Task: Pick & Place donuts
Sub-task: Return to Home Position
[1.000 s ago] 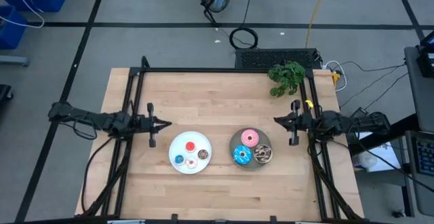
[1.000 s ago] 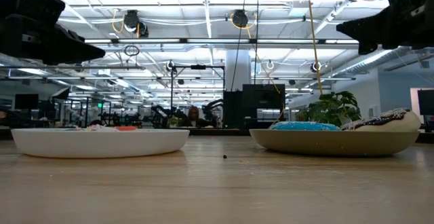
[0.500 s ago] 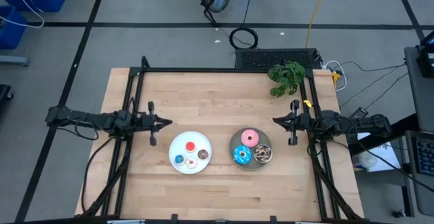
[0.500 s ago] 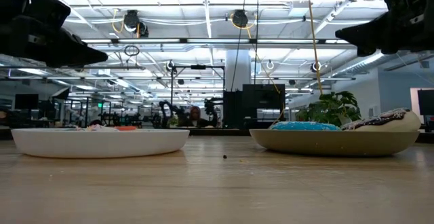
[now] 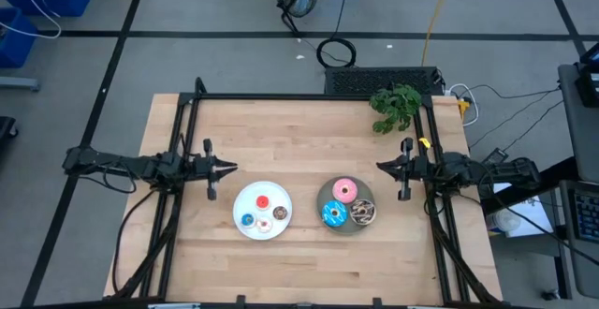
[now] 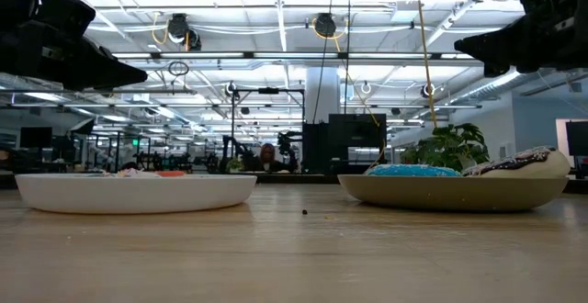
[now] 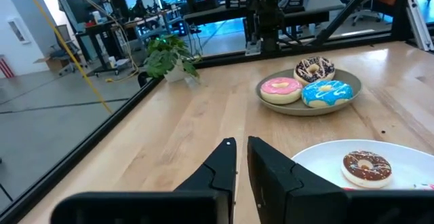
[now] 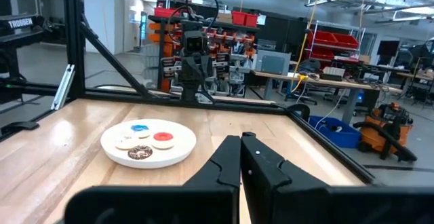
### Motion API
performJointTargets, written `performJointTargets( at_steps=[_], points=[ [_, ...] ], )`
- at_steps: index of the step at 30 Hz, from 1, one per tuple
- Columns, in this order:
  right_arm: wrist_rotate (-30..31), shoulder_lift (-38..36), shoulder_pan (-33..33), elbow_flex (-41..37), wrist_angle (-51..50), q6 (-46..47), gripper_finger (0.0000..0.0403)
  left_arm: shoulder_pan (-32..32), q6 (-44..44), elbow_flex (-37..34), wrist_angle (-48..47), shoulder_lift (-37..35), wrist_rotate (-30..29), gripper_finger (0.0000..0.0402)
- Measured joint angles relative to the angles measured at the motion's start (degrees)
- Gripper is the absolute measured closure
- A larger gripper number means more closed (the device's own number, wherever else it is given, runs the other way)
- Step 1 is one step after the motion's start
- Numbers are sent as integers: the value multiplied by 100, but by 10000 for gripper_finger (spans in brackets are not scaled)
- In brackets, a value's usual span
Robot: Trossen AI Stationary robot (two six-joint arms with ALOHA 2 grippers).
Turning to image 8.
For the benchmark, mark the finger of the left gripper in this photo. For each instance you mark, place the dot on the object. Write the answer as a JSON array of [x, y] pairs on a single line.
[[199, 68], [193, 68]]

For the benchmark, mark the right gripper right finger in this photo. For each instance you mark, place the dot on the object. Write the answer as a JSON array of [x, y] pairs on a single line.
[[264, 183]]

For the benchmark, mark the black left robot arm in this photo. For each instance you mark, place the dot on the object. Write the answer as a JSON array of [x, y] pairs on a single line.
[[189, 93]]

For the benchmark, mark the black Trossen labelled bar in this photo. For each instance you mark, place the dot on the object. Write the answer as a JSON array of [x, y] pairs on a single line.
[[20, 23]]

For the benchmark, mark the grey equipment box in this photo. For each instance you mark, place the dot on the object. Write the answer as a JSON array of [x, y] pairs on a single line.
[[273, 64]]

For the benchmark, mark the small chocolate sprinkled donut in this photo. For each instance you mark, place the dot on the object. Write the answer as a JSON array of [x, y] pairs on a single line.
[[135, 154]]

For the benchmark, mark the black office chair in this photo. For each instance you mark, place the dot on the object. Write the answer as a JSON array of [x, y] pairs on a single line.
[[308, 66]]

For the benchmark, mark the white round plate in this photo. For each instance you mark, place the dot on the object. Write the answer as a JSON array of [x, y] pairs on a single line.
[[183, 142]]

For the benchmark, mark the orange shop vacuum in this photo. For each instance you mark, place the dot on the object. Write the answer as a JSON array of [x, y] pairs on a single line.
[[373, 135]]

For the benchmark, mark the red storage bin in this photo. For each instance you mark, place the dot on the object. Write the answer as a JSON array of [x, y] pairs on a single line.
[[239, 18], [322, 38], [251, 20], [346, 41], [164, 12]]

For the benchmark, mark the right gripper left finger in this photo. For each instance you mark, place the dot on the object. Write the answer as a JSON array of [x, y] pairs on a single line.
[[223, 169]]

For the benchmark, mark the black aluminium table frame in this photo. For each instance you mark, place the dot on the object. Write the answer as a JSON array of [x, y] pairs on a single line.
[[73, 30]]

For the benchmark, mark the small red glazed donut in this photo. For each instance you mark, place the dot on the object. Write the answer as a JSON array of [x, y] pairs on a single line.
[[157, 136]]

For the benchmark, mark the silver aluminium rail bracket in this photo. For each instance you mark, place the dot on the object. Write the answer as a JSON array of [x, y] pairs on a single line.
[[64, 85]]

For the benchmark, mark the shelf rack with parts bins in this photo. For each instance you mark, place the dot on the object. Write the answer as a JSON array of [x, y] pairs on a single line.
[[237, 47]]

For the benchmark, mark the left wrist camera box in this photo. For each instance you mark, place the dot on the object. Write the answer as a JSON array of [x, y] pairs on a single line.
[[195, 42]]

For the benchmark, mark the blue storage bin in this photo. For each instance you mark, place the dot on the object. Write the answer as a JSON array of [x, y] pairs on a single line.
[[346, 139]]

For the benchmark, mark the small blue sprinkled donut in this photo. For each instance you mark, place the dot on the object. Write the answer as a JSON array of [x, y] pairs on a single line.
[[139, 129]]

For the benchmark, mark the small white sprinkled donut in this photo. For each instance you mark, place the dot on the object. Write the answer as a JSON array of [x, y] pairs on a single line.
[[125, 143]]

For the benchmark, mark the black table clamp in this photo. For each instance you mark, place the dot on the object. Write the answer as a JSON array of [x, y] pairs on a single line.
[[20, 126], [300, 109]]

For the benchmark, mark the wooden workbench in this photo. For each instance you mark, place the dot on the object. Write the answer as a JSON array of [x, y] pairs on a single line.
[[339, 83]]

